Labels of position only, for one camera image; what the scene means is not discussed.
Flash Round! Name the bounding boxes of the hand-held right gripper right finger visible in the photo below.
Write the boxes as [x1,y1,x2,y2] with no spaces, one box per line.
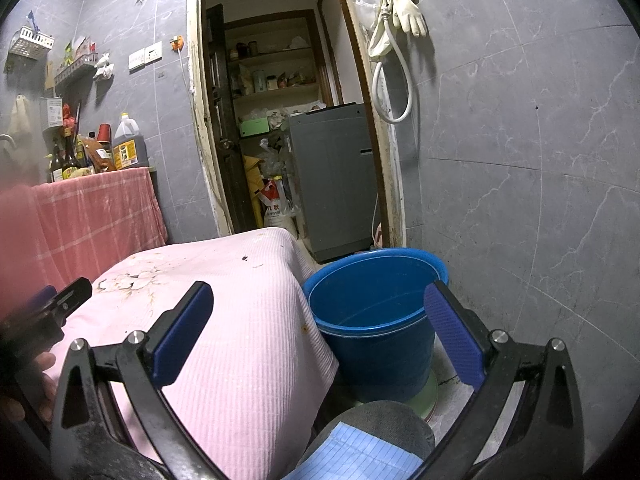
[415,281,586,480]

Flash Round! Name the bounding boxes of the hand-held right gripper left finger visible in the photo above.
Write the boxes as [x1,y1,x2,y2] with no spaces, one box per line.
[50,281,226,480]

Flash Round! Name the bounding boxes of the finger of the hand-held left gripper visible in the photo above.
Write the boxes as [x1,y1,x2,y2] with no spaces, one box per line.
[22,285,58,316]
[47,276,93,333]

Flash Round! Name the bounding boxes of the blue plastic bucket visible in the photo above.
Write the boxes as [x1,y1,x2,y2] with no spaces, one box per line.
[302,247,449,403]

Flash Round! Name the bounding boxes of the person's left hand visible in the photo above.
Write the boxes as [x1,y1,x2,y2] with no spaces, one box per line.
[0,352,58,423]

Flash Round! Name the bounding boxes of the pink towel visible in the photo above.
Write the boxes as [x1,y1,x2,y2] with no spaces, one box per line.
[47,227,341,480]

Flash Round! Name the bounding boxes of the pink checked cloth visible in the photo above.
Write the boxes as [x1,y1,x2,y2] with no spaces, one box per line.
[0,166,168,321]

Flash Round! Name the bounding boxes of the brown sauce bottle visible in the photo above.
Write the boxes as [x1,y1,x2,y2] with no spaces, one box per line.
[90,137,116,173]

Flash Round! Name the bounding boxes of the blue checked cloth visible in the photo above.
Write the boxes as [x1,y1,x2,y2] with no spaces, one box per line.
[295,422,426,480]

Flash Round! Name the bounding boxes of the white red rice sack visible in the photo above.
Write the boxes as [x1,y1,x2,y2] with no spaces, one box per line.
[257,177,301,233]

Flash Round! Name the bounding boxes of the large cooking oil jug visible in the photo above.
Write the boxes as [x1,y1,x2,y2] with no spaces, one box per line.
[112,112,149,170]

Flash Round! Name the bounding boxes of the yellow bag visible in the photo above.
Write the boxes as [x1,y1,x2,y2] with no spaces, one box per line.
[243,155,266,228]

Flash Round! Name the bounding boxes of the dark wooden door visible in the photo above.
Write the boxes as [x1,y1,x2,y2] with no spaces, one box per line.
[205,4,256,233]

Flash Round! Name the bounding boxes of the beige hanging cloth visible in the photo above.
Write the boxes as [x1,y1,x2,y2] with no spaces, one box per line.
[5,95,32,136]

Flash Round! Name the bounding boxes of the perforated metal utensil holder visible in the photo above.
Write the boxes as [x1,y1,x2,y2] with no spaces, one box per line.
[40,97,65,128]

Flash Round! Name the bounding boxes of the grey washing machine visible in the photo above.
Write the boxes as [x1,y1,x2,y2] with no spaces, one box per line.
[283,103,383,263]

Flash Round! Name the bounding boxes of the wooden shelf unit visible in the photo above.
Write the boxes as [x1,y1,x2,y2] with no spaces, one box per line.
[222,10,333,111]

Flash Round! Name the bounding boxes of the cream rubber gloves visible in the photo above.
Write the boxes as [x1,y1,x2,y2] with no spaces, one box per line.
[382,0,428,38]

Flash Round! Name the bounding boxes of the clear plastic bag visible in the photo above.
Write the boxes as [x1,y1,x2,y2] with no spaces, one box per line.
[355,0,381,31]

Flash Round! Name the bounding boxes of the wooden door frame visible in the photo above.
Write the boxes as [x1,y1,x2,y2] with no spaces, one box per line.
[186,0,406,256]

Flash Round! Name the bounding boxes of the wall wire rack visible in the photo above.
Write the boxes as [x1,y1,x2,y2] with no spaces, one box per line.
[54,55,98,86]

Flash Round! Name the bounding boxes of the white hose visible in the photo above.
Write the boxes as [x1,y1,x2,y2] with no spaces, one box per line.
[369,2,415,123]

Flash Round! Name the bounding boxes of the white cable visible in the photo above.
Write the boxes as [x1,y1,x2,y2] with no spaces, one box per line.
[177,50,196,98]

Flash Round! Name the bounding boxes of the white wall socket plate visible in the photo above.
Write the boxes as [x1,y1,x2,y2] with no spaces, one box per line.
[128,42,162,71]

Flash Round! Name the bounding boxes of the white wall basket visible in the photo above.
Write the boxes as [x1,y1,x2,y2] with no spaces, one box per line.
[7,27,55,56]

